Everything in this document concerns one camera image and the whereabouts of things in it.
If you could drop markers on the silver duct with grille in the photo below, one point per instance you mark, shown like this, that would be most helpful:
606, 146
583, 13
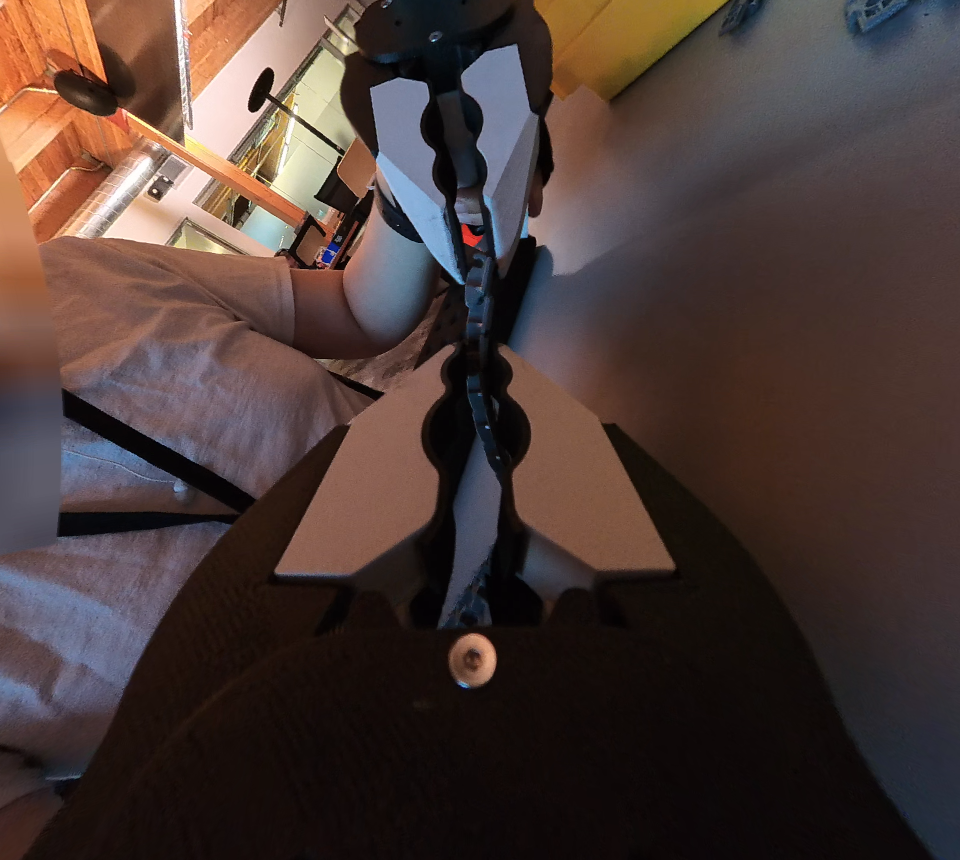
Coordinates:
120, 189

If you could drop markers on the person's left forearm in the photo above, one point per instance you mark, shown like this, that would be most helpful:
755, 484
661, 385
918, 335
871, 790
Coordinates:
352, 305

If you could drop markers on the tan office chair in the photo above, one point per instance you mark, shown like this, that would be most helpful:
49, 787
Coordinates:
356, 163

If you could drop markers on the black wrist band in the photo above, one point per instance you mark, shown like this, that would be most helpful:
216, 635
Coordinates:
394, 219

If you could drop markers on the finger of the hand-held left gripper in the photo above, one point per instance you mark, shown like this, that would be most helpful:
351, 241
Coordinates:
405, 170
510, 140

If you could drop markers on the black perforated chair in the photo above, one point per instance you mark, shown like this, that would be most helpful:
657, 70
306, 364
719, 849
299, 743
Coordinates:
517, 290

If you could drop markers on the orange plastic object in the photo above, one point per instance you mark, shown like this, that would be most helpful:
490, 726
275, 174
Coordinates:
472, 236

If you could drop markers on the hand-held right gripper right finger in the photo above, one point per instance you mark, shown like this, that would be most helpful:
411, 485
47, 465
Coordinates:
592, 500

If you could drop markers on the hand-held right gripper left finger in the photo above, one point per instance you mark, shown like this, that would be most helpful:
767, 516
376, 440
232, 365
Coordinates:
360, 500

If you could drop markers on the grey desk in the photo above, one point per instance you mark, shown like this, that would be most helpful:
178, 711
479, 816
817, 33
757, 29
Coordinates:
750, 350

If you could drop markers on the black ceiling pole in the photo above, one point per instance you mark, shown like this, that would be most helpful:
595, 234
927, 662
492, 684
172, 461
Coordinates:
262, 86

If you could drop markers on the black dome ceiling fixture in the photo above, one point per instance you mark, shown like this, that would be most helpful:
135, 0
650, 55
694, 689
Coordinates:
84, 92

